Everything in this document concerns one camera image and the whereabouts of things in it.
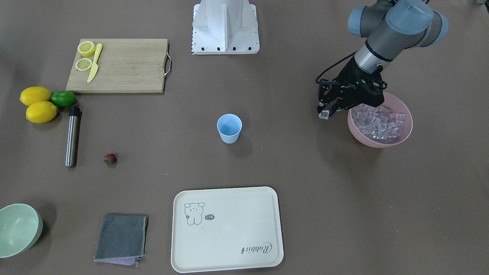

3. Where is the lemon half slice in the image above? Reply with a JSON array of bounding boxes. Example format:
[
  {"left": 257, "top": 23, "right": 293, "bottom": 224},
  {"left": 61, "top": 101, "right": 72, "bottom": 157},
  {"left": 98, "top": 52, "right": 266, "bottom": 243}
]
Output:
[
  {"left": 74, "top": 58, "right": 93, "bottom": 71},
  {"left": 77, "top": 40, "right": 96, "bottom": 57}
]

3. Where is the grey folded cloth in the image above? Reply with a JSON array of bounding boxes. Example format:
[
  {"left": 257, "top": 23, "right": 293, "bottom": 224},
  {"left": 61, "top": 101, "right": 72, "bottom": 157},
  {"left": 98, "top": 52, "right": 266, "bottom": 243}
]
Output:
[{"left": 93, "top": 214, "right": 148, "bottom": 266}]

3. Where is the green lime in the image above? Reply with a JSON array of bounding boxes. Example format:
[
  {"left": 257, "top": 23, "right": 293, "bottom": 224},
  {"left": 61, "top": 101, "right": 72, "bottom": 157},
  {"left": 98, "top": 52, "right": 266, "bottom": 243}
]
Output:
[{"left": 50, "top": 91, "right": 77, "bottom": 107}]

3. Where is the light green bowl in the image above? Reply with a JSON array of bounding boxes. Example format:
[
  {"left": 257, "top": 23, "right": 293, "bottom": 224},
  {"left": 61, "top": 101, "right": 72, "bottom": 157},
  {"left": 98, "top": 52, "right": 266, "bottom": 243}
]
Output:
[{"left": 0, "top": 203, "right": 43, "bottom": 258}]

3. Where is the cream rabbit tray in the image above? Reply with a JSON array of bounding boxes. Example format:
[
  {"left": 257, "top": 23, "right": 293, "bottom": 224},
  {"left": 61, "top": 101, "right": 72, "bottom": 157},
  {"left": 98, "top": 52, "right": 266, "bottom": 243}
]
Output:
[{"left": 171, "top": 186, "right": 284, "bottom": 273}]

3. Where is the pink bowl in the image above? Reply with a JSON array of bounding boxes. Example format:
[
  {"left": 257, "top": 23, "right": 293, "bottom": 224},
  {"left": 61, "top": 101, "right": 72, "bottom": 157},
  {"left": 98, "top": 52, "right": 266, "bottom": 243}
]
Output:
[{"left": 347, "top": 92, "right": 413, "bottom": 148}]

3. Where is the pile of clear ice cubes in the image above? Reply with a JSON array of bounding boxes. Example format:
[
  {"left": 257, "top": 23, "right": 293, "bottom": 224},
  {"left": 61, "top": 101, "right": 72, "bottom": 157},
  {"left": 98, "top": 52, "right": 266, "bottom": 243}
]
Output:
[{"left": 351, "top": 104, "right": 407, "bottom": 144}]

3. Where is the upper lemon half slice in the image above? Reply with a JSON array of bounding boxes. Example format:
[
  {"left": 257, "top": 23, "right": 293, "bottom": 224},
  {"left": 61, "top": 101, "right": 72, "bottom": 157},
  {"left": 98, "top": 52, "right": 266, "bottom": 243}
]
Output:
[{"left": 77, "top": 40, "right": 96, "bottom": 57}]

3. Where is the red strawberry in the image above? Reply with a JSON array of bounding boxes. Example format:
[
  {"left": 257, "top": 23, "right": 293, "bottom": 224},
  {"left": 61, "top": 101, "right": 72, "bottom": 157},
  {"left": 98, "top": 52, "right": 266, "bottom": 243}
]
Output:
[{"left": 103, "top": 154, "right": 117, "bottom": 165}]

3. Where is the upper whole yellow lemon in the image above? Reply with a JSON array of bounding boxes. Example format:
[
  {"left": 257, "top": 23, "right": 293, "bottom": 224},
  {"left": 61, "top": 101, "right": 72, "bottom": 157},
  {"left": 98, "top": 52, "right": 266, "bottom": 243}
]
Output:
[{"left": 19, "top": 86, "right": 52, "bottom": 107}]

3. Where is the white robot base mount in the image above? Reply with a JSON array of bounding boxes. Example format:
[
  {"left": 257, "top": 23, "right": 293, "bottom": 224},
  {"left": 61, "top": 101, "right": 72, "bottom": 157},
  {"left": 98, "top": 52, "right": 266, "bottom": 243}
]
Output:
[{"left": 191, "top": 0, "right": 260, "bottom": 55}]

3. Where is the light blue plastic cup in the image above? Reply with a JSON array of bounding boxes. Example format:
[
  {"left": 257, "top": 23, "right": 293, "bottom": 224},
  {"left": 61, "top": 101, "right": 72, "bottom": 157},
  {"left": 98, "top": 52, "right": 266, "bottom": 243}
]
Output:
[{"left": 216, "top": 113, "right": 243, "bottom": 144}]

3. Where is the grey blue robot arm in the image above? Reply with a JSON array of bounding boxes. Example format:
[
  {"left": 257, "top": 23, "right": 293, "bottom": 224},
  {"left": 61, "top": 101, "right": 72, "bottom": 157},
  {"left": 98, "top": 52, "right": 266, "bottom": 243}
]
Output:
[{"left": 316, "top": 0, "right": 449, "bottom": 120}]

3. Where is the whole yellow lemon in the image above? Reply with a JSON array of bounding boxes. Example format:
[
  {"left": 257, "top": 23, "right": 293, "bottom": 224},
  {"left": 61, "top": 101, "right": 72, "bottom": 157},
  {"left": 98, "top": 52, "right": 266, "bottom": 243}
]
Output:
[
  {"left": 19, "top": 86, "right": 52, "bottom": 107},
  {"left": 26, "top": 101, "right": 57, "bottom": 124}
]

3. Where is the lower lemon half slice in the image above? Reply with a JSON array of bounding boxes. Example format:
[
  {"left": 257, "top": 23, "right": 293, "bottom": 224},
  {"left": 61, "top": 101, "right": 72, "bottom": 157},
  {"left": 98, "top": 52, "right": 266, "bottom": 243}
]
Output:
[{"left": 74, "top": 58, "right": 93, "bottom": 71}]

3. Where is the bamboo cutting board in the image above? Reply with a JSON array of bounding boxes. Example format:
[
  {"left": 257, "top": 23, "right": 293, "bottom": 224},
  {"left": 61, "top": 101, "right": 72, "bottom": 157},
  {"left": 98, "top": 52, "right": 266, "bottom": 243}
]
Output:
[{"left": 66, "top": 38, "right": 172, "bottom": 94}]

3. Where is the lower whole yellow lemon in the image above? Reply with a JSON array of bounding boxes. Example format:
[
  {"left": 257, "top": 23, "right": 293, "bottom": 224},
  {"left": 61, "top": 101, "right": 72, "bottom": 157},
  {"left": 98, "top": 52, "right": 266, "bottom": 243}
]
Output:
[{"left": 26, "top": 101, "right": 57, "bottom": 124}]

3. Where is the yellow plastic knife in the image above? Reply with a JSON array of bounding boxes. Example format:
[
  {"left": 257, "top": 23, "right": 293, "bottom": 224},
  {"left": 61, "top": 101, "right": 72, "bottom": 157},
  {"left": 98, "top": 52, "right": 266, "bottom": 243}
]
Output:
[{"left": 87, "top": 43, "right": 103, "bottom": 83}]

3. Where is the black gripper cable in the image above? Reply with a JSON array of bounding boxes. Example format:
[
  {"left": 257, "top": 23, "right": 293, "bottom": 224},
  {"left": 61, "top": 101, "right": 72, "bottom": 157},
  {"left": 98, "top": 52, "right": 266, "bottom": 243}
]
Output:
[{"left": 315, "top": 52, "right": 358, "bottom": 86}]

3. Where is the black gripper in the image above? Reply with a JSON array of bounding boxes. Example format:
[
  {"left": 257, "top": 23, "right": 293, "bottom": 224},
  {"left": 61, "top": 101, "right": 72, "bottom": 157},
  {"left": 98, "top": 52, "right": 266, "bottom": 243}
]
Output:
[{"left": 317, "top": 58, "right": 385, "bottom": 117}]

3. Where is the steel muddler with black tip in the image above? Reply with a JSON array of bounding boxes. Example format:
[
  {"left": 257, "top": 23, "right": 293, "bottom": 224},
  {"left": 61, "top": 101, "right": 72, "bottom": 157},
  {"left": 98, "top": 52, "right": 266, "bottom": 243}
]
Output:
[{"left": 65, "top": 106, "right": 82, "bottom": 168}]

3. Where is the clear ice cube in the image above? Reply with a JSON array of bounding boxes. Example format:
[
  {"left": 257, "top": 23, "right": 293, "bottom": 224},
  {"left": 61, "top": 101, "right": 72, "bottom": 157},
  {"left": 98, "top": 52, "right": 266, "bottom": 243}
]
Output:
[{"left": 318, "top": 110, "right": 330, "bottom": 120}]

